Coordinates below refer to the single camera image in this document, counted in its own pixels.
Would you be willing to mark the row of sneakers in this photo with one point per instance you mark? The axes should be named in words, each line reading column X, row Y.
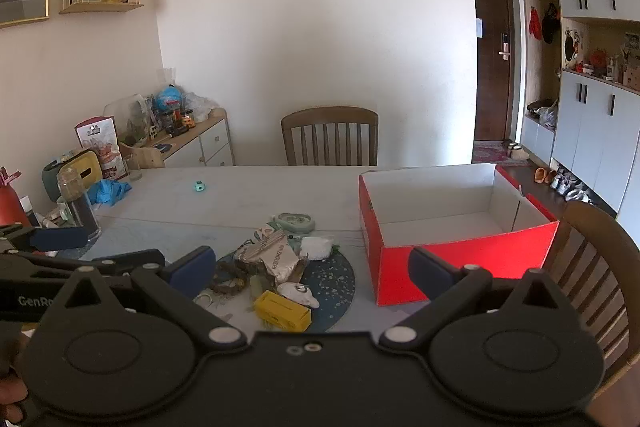
column 570, row 187

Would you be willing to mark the small teal toy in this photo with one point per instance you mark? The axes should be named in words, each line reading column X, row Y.
column 199, row 187

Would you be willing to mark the red hanging ornament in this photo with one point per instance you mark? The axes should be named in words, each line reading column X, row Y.
column 535, row 23

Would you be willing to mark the clear glass container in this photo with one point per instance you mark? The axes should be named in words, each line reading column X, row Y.
column 127, row 117

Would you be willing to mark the silver foil bag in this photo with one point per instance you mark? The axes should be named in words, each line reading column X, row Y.
column 275, row 259

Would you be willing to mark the white packet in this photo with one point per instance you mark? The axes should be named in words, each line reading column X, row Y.
column 316, row 248

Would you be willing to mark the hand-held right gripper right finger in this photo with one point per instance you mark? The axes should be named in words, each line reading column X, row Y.
column 432, row 269

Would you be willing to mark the black hanging bag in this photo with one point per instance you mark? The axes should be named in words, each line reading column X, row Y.
column 550, row 23

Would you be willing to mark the pale green small tube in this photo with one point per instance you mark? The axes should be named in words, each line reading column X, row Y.
column 256, row 287

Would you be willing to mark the red white printed bag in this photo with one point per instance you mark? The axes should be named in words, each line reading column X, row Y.
column 102, row 147

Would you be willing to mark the brown entrance door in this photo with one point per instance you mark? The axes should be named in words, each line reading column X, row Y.
column 492, row 82

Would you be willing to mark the glass jar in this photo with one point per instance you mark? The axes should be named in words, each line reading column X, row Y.
column 77, row 202

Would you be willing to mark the metal door lock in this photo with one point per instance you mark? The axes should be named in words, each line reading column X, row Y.
column 504, row 47

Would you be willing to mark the blue round placemat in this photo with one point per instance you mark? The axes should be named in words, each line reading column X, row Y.
column 335, row 282

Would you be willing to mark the white wall socket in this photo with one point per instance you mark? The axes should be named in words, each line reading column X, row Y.
column 167, row 74

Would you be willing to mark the paper notice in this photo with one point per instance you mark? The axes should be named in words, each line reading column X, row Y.
column 480, row 27

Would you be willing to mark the white slippers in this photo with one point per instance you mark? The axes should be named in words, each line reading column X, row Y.
column 517, row 152

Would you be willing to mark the mint green clock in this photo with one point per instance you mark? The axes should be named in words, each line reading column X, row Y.
column 295, row 222

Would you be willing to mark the dark condiment bottle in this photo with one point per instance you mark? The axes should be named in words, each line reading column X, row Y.
column 187, row 117
column 169, row 121

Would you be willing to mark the blue globe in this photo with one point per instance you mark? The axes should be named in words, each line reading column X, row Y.
column 170, row 96

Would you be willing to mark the clear plastic bag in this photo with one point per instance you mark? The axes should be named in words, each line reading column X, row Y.
column 200, row 104

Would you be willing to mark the small wooden holder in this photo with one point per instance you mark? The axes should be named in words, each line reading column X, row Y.
column 145, row 154

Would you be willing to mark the low white bench cabinet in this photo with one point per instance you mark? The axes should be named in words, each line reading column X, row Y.
column 537, row 139

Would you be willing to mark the red cardboard box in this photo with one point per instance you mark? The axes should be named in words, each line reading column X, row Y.
column 390, row 277

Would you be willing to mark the dark green tissue box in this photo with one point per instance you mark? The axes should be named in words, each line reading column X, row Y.
column 75, row 167

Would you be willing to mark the orange shoes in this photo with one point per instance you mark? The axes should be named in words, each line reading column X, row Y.
column 542, row 174

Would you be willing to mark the white sideboard cabinet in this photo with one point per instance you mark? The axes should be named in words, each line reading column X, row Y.
column 200, row 142

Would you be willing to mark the cluster of small ornaments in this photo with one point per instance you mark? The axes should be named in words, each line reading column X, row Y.
column 600, row 62

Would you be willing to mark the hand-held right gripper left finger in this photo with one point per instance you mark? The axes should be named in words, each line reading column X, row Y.
column 192, row 269

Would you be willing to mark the yellow box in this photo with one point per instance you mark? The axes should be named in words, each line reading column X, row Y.
column 280, row 311

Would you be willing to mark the person's left hand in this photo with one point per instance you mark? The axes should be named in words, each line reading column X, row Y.
column 10, row 389

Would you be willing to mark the grey plastic bag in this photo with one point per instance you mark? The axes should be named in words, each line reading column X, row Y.
column 547, row 114

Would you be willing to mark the patterned rug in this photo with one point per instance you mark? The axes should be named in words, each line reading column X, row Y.
column 492, row 154

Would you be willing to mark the red bottle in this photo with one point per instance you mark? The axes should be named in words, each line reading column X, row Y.
column 11, row 202

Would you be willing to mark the white lower cabinet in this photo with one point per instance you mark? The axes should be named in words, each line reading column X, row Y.
column 600, row 142

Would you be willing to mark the white oval item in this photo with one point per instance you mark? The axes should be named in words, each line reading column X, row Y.
column 292, row 296

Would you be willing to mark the wooden chair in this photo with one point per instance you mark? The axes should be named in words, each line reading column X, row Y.
column 590, row 227
column 330, row 114

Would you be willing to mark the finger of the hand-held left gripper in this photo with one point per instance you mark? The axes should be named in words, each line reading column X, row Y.
column 140, row 259
column 62, row 237

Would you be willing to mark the wooden wall shelf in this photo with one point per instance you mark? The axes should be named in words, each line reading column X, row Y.
column 100, row 6

